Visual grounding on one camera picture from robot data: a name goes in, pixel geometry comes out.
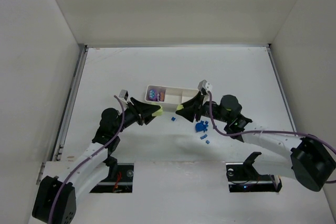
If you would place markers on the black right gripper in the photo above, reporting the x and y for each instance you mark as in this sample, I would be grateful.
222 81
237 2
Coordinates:
197 107

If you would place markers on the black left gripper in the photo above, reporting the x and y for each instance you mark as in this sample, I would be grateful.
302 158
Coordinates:
139 114

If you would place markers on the light green lego brick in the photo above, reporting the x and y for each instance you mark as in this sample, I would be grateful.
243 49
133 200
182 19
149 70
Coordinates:
179 107

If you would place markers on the light green lego slide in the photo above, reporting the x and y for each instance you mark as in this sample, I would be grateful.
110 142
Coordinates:
159 112

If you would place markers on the purple flower lego block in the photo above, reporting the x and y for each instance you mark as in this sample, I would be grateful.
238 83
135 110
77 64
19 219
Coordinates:
156 94

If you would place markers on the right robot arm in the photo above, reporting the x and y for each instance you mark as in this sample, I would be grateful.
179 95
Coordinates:
307 158

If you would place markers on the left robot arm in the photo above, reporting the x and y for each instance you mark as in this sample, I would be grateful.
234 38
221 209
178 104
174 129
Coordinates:
57 197

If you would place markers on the blue lego cluster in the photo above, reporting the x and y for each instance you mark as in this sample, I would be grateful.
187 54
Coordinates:
201 126

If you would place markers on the white three-compartment tray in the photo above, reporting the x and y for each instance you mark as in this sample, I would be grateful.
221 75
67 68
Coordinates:
173 97

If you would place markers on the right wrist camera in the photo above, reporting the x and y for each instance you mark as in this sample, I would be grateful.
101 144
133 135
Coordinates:
204 87

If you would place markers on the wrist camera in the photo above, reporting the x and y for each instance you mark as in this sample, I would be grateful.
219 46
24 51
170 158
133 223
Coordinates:
204 87
123 96

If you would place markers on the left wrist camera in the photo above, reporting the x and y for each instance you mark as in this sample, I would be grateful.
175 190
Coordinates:
123 96

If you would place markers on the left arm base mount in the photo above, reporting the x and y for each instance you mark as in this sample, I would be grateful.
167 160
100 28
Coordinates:
119 179

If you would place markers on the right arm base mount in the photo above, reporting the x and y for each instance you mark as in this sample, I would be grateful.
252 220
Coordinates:
243 178

